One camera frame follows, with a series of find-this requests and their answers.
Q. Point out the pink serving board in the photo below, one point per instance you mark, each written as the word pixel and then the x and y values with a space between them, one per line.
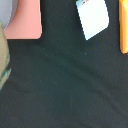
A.
pixel 27 21

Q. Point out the orange bread loaf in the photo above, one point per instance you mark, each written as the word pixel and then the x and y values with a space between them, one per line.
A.
pixel 123 20

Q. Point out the beige woven placemat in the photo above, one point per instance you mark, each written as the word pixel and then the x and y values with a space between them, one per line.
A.
pixel 4 58

